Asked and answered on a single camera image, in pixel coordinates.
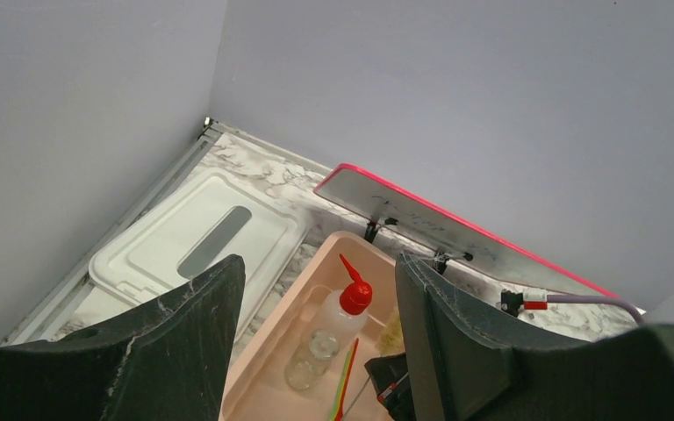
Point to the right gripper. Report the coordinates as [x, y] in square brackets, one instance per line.
[389, 376]

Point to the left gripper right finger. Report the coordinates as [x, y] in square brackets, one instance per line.
[468, 360]

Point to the black wire stand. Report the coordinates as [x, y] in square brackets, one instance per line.
[437, 258]

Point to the wash bottle red cap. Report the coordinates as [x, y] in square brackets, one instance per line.
[345, 311]

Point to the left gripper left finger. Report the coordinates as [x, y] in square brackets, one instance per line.
[166, 359]

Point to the white bin lid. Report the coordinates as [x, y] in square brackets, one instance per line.
[208, 218]

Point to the bristle tube brush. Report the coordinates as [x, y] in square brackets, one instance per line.
[391, 339]

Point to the small glass jar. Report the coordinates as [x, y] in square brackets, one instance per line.
[311, 359]

